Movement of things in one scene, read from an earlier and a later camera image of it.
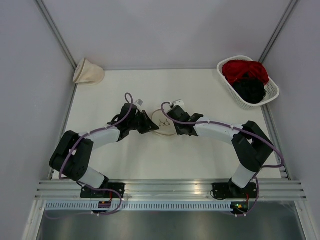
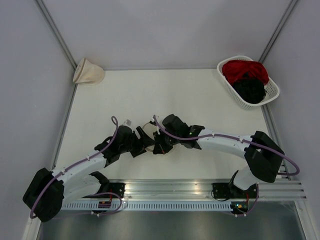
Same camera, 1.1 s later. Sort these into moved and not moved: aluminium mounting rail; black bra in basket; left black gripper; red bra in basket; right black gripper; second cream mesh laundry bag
Moved: left black gripper; right black gripper
Not moved: red bra in basket; second cream mesh laundry bag; aluminium mounting rail; black bra in basket
